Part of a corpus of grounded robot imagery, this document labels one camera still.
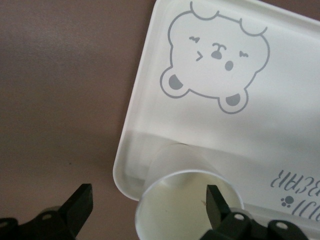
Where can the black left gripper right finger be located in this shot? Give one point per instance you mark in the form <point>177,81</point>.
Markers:
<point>216,210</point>

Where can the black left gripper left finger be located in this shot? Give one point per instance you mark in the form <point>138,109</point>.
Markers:
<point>76,210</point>

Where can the white plastic cup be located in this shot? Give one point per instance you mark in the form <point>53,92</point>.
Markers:
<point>180,172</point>

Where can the white bear print tray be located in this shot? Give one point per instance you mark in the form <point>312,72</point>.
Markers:
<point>212,120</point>

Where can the brown table cover mat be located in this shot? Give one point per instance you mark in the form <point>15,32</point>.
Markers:
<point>62,87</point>

